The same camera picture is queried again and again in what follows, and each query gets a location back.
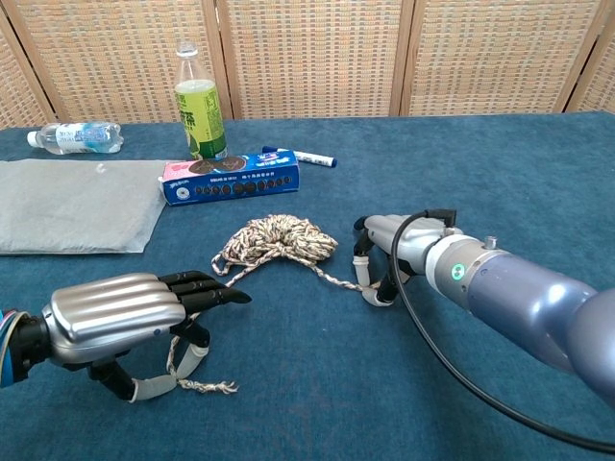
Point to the white blue marker pen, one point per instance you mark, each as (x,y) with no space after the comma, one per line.
(314,157)

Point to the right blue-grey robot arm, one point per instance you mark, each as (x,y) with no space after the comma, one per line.
(519,298)

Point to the woven wooden folding screen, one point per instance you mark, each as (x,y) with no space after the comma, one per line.
(312,53)

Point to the grey folded cloth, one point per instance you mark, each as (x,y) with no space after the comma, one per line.
(72,206)

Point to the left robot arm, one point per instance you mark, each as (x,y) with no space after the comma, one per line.
(19,346)

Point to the blue cookie box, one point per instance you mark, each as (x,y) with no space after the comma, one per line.
(230,185)

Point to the clear water bottle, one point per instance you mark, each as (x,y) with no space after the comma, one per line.
(77,138)

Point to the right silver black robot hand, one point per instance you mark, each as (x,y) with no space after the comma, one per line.
(413,240)

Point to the blue table mat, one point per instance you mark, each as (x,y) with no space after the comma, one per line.
(336,374)

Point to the green tea bottle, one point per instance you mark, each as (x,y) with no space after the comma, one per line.
(201,115)

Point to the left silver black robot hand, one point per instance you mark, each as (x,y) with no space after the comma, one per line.
(115,312)

